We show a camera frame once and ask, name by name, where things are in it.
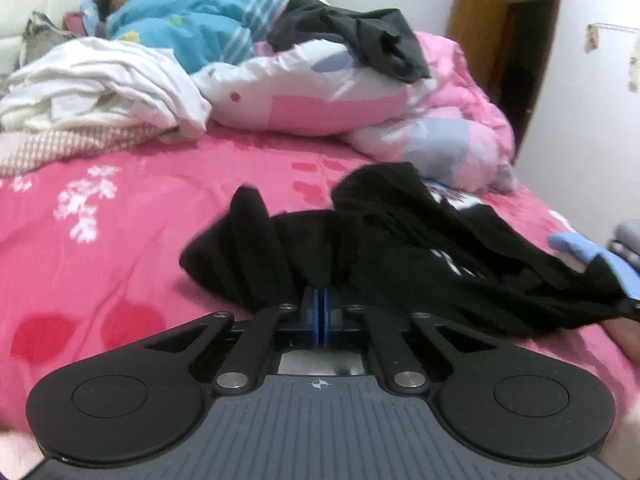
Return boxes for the black t-shirt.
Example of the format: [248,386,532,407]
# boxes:
[179,162,639,338]

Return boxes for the folded light blue clothes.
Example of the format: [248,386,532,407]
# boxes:
[548,219,639,300]

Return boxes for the pink white houndstooth blanket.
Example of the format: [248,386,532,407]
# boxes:
[1,125,168,178]

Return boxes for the pink white patterned duvet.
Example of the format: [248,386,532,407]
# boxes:
[193,32,516,194]

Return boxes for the white crumpled sheet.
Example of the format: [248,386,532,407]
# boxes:
[1,37,212,140]

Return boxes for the brown wooden door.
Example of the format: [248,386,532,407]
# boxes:
[446,0,562,152]

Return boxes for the grey patterned pillow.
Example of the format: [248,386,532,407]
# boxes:
[17,11,78,68]

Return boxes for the dark grey garment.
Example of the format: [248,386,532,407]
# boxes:
[266,0,431,84]

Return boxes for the sleeping person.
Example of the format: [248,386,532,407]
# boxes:
[63,0,129,38]

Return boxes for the white padded headboard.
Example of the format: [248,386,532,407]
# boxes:
[0,0,147,76]

